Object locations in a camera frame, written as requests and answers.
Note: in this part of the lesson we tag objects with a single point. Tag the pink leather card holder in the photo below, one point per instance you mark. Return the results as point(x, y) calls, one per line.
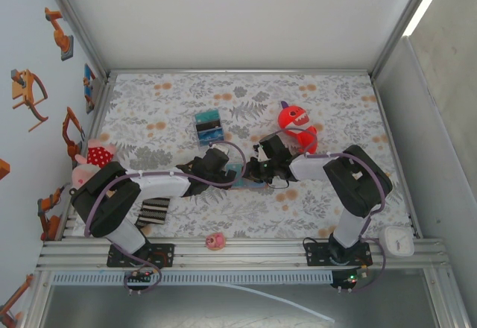
point(255, 186)

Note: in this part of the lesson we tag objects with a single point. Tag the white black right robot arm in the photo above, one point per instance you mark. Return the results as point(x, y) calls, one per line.
point(309, 167)

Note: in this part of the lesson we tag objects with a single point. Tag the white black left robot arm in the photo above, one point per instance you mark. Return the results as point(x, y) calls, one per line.
point(160, 186)

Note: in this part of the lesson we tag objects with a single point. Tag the blue credit card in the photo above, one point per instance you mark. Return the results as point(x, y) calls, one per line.
point(212, 138)

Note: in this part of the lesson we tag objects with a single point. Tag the black credit card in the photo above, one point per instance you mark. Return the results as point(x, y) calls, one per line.
point(210, 126)

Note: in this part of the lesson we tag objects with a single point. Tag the blue striped card packet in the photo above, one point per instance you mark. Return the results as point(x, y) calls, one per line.
point(196, 128)

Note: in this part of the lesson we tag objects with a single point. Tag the teal credit card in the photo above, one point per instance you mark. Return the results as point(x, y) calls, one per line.
point(208, 115)

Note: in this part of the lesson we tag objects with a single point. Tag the red dinosaur plush toy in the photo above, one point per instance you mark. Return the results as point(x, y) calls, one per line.
point(294, 117)

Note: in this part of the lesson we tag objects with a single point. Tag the floral printed table mat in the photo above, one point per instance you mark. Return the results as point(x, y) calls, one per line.
point(261, 93)

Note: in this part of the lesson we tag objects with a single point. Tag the pink donut toy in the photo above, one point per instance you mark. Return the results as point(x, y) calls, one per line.
point(216, 241)

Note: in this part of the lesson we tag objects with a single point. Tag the black white striped sock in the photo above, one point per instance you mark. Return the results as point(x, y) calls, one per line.
point(153, 214)

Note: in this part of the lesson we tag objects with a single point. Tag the pink pig plush toy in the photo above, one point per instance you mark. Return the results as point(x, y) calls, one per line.
point(98, 154)

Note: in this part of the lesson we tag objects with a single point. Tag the thin white tube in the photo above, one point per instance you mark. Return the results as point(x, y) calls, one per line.
point(298, 308)

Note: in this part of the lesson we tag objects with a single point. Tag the white square alarm clock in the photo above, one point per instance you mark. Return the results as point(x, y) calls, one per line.
point(398, 240)

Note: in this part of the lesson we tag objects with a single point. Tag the aluminium front rail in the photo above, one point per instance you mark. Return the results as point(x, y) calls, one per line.
point(242, 257)

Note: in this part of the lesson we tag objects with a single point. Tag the aluminium rail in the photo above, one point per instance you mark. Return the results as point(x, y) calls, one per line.
point(238, 71)
point(242, 257)

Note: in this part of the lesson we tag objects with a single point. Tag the aluminium back rail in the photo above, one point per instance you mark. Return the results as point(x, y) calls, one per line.
point(238, 71)

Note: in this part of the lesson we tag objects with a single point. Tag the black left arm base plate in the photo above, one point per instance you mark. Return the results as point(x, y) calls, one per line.
point(165, 255)

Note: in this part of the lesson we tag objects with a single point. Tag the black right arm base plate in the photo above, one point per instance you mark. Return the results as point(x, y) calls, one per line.
point(315, 255)

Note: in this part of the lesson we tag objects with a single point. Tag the blue orange wall sticker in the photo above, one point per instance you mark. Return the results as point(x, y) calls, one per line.
point(89, 82)

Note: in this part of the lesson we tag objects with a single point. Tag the aluminium frame post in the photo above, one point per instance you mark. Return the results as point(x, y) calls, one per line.
point(403, 22)
point(76, 22)

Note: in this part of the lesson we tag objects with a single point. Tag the orange machine frame wall sticker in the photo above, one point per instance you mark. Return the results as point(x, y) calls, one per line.
point(22, 89)

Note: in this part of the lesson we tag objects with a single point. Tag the orange block wall sticker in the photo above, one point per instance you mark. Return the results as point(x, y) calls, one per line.
point(3, 169)

